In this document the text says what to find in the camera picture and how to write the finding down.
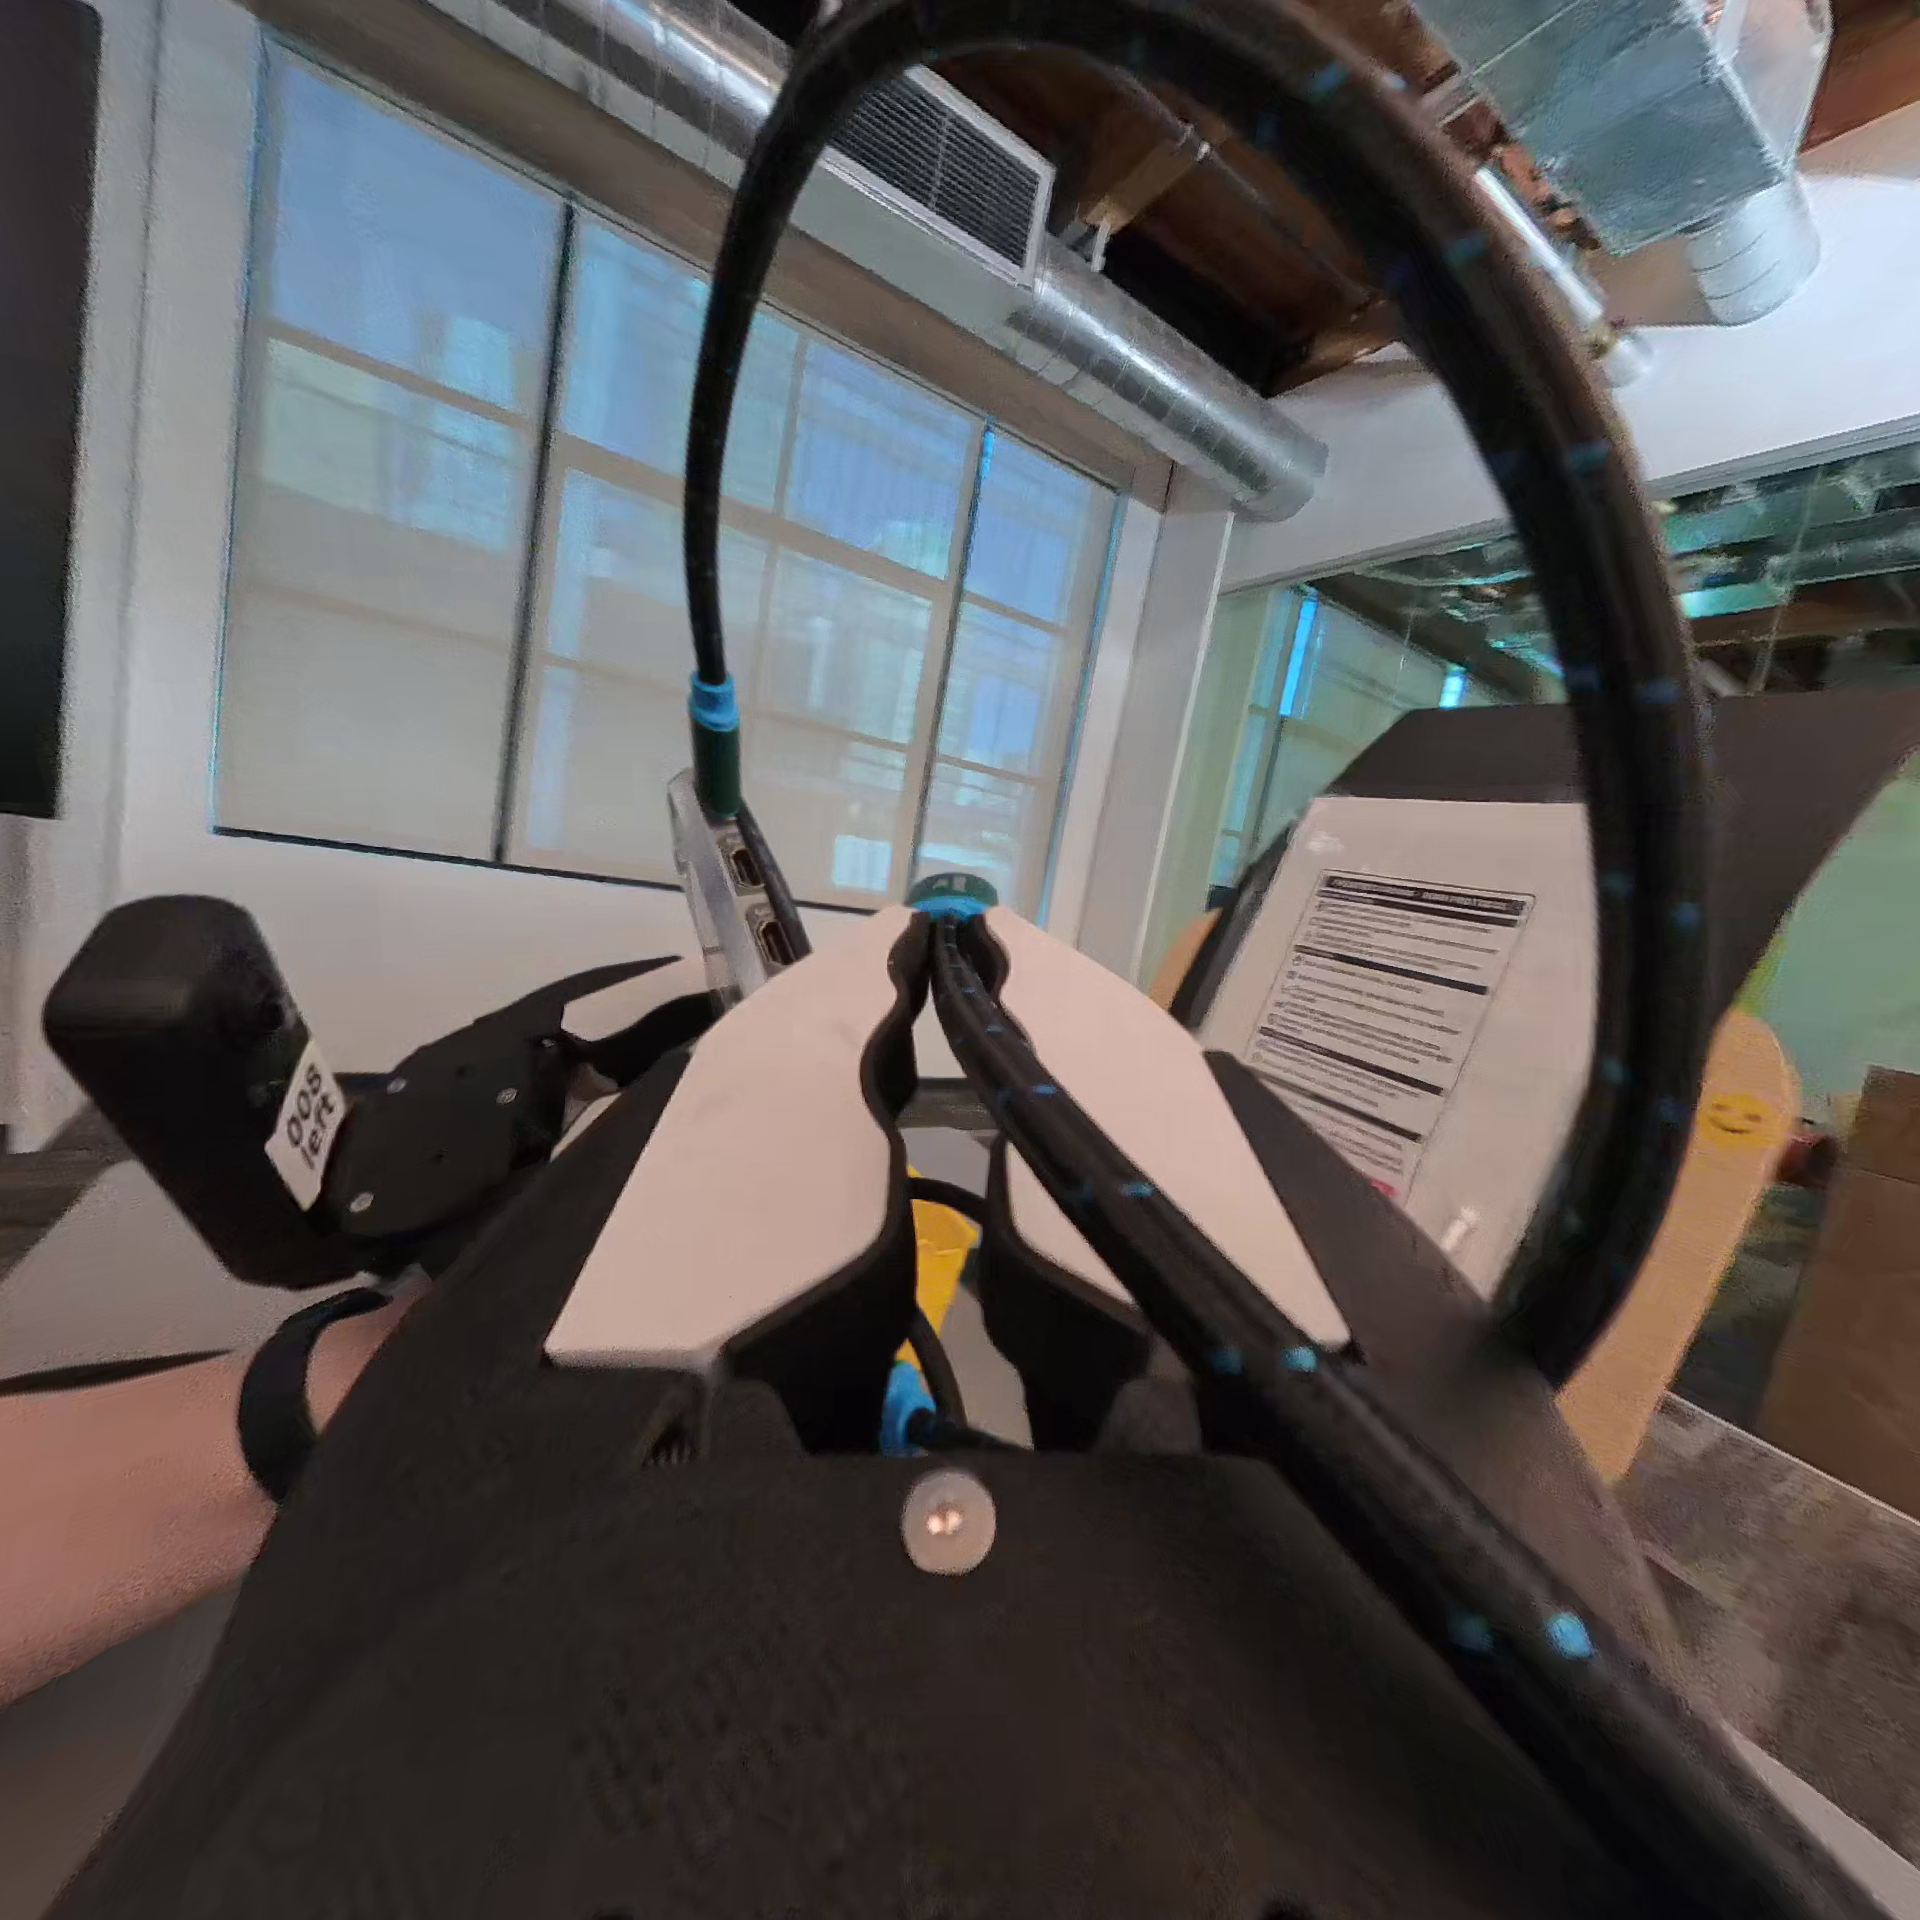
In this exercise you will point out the rectangular foil duct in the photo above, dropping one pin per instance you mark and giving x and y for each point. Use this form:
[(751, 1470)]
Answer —
[(1634, 135)]

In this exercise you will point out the person's left forearm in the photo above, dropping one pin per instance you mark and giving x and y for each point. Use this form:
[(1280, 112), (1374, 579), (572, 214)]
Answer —
[(120, 1501)]

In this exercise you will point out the large black monitor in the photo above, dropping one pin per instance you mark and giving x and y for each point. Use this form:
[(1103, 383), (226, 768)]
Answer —
[(44, 452)]

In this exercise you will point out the large grid window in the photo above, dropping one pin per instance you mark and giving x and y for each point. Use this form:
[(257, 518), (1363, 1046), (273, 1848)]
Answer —
[(422, 600)]

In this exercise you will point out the yellow plastic bin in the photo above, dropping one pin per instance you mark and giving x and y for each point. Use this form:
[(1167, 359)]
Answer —
[(937, 1245)]

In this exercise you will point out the round spiral metal duct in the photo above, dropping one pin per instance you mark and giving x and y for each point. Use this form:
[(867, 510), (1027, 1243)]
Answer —
[(1171, 406)]

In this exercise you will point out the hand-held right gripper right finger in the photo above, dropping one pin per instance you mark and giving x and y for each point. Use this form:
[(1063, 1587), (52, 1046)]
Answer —
[(1185, 1118)]

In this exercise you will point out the metal hdmi splitter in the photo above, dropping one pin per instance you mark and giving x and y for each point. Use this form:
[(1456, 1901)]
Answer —
[(735, 886)]

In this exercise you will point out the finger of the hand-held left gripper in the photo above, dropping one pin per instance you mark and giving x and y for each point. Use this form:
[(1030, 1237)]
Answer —
[(599, 993), (662, 1039)]

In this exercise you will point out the white air vent grille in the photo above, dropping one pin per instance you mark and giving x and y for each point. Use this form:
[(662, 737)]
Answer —
[(944, 165)]

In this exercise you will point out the yellow smiley sticker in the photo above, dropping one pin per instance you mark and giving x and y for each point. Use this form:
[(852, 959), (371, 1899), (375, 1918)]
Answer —
[(1730, 1118)]

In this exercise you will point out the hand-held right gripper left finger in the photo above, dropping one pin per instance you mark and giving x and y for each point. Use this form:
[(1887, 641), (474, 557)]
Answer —
[(735, 1185)]

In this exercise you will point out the brown cardboard box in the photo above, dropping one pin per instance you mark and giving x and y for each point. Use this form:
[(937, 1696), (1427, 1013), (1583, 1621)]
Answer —
[(1846, 1277)]

